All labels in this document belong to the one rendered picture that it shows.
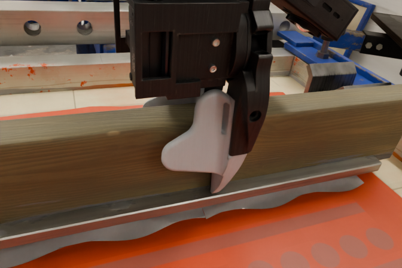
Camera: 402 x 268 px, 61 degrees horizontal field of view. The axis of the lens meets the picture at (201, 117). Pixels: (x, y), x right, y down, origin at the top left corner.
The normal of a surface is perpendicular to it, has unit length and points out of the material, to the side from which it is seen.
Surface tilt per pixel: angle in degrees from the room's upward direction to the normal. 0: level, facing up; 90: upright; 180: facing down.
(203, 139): 84
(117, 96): 0
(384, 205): 0
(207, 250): 0
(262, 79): 68
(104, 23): 90
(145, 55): 90
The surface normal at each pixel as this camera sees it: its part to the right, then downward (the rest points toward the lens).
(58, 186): 0.35, 0.54
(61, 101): 0.11, -0.85
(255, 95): 0.37, 0.31
